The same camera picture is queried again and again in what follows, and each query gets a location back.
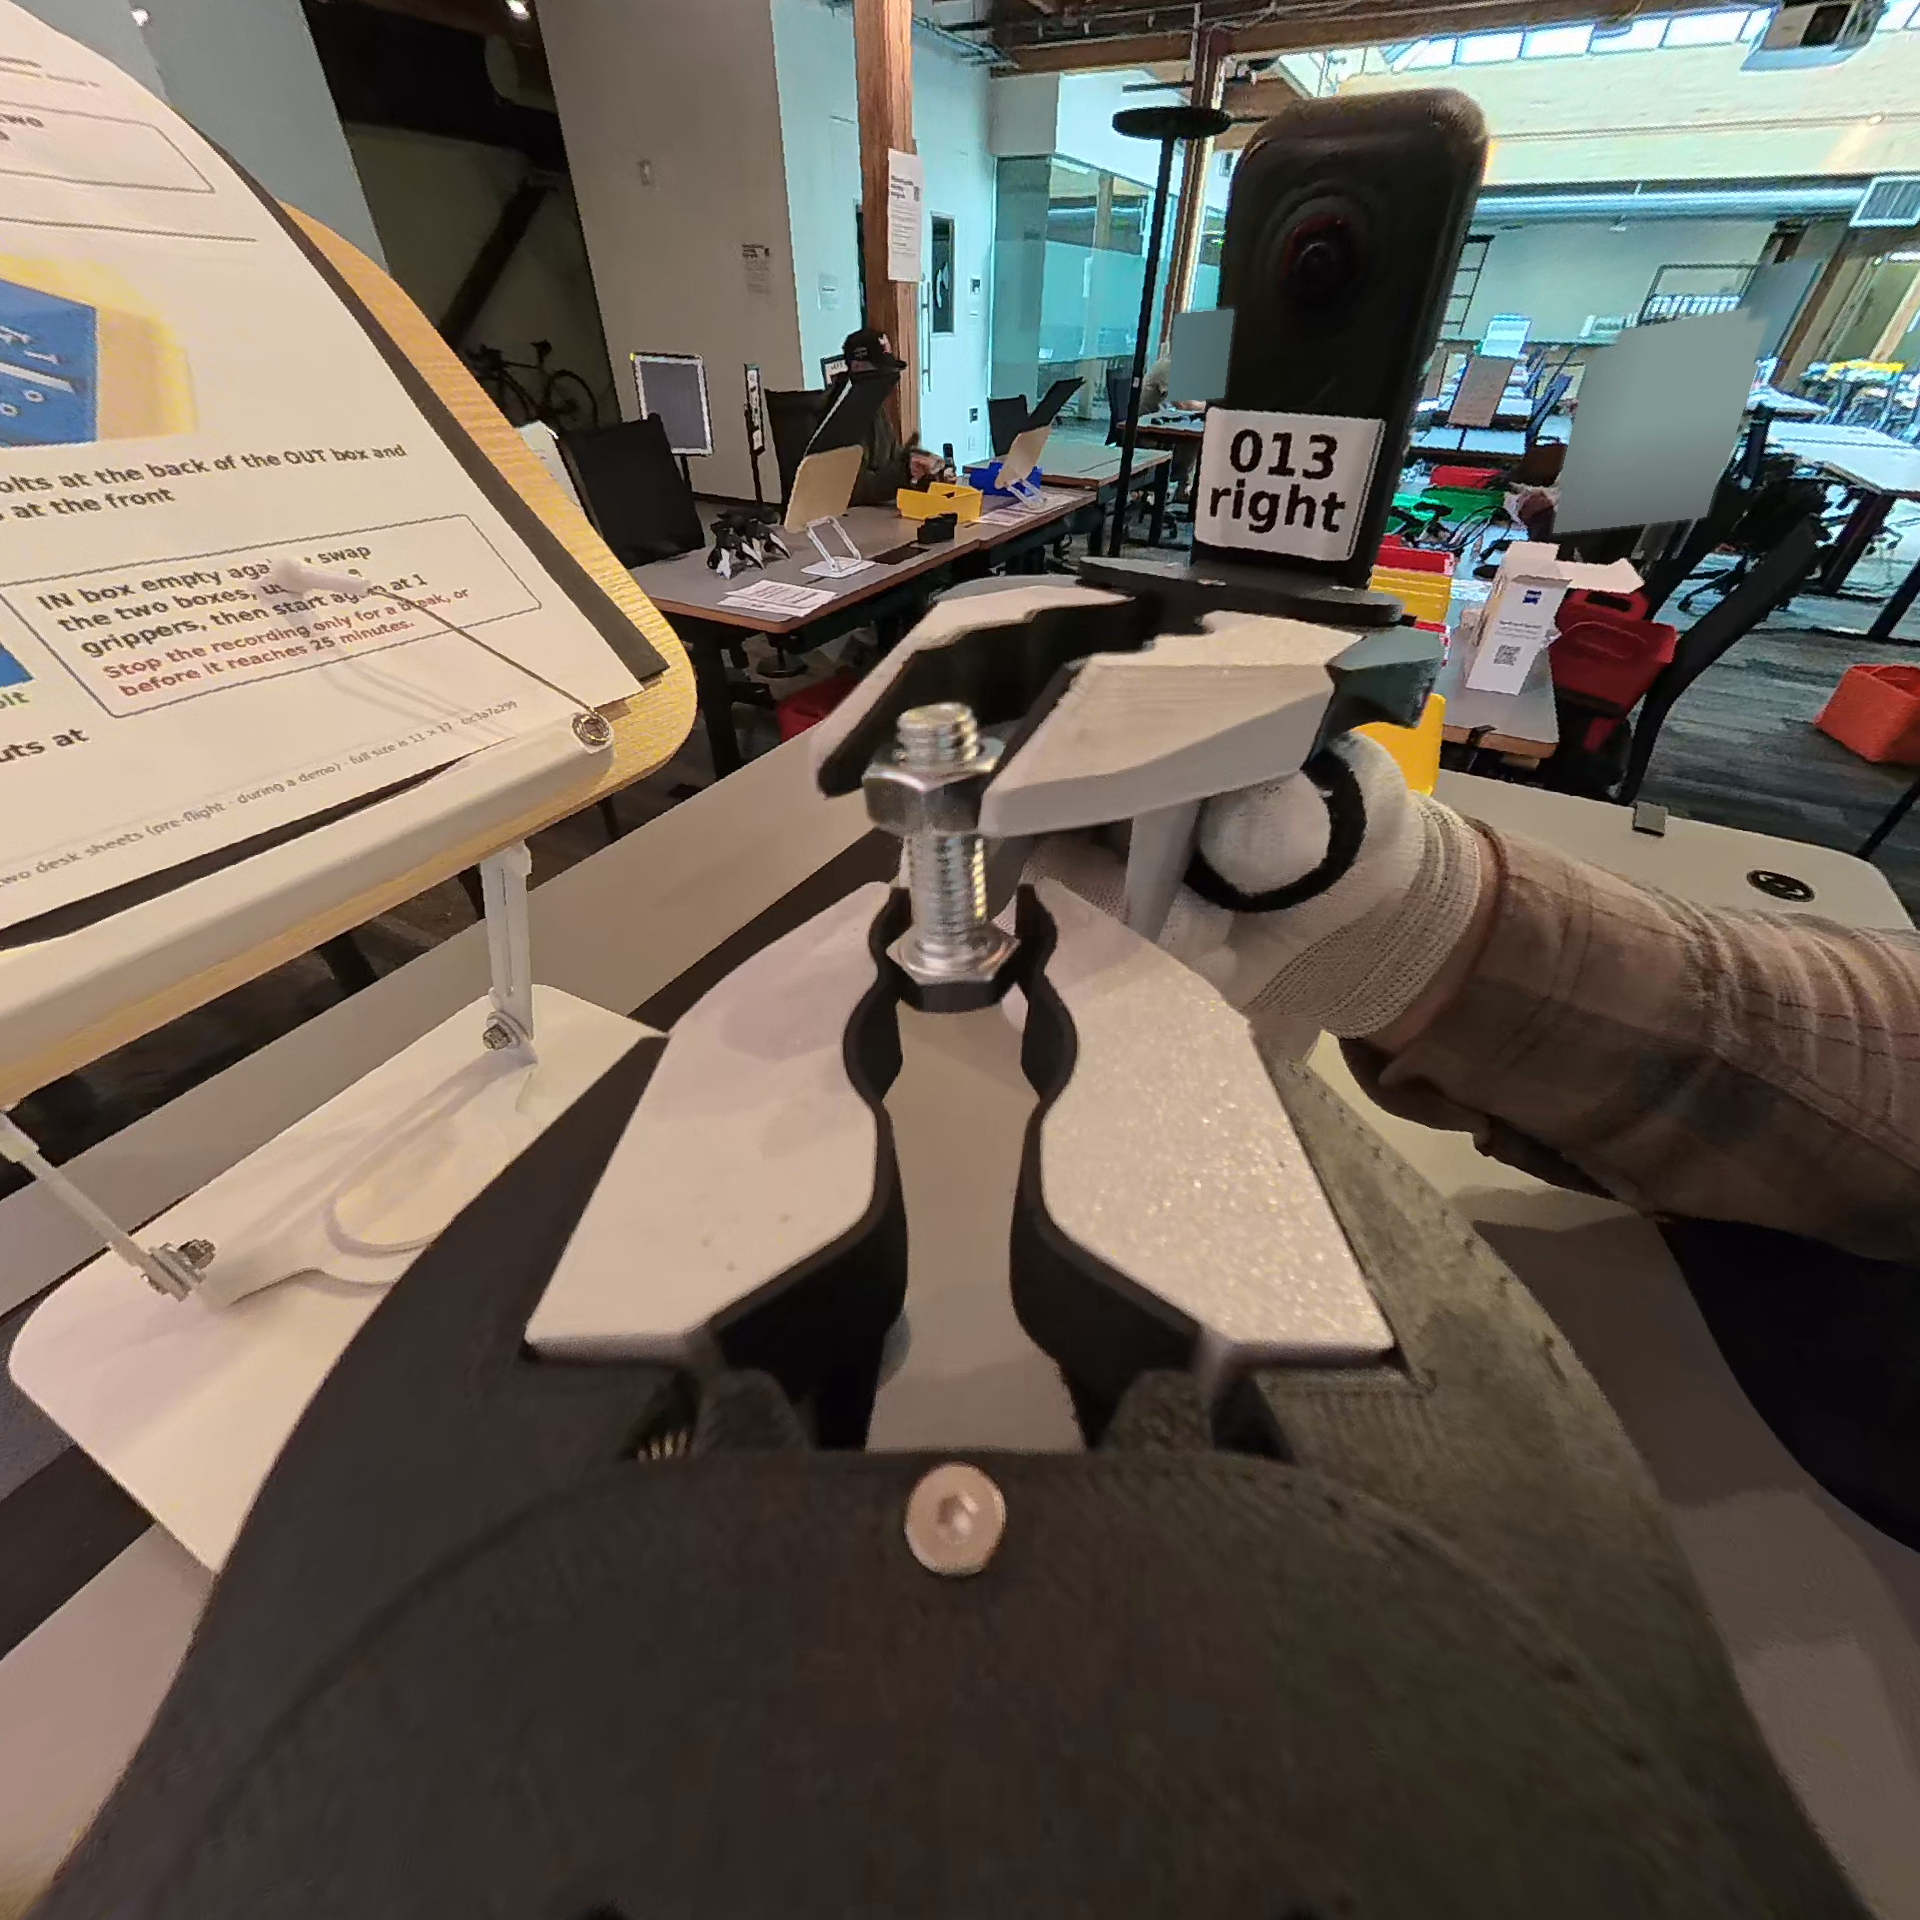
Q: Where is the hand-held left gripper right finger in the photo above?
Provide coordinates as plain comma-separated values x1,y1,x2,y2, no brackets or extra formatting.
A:
1007,878,1396,1442

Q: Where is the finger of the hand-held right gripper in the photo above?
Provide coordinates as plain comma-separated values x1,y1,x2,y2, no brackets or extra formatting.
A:
818,579,1145,794
976,616,1367,934

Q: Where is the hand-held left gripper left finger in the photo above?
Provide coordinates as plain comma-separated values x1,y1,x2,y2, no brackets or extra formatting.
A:
526,878,916,1448

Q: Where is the silver hex bolt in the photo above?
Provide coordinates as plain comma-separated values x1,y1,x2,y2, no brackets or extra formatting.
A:
865,701,1002,956

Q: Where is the yellow plastic bin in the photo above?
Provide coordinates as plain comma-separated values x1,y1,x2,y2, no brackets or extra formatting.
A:
1346,689,1450,800

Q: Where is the silver hex nut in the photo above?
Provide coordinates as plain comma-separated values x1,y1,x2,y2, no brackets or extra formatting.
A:
890,915,1028,996

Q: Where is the person's right forearm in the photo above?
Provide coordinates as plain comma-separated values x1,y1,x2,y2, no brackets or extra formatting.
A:
1335,825,1920,1261

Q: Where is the person's right hand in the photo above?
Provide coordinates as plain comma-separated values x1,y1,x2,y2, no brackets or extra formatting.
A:
1032,721,1494,1056

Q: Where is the background office desk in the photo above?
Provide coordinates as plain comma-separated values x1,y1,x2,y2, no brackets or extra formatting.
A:
631,481,1105,639

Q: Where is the white carton box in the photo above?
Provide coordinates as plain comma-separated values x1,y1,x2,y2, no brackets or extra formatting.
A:
1460,573,1569,706

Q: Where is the wooden document stand white base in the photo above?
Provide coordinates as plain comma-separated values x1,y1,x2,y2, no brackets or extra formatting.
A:
0,0,698,1573

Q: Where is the black backing board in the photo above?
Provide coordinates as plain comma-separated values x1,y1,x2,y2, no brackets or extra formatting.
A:
134,0,668,697

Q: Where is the red bin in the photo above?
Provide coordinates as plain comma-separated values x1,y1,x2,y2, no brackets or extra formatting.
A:
1816,668,1920,767

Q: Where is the printed instruction sheet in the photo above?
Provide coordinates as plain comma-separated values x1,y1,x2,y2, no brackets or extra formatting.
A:
0,0,647,948

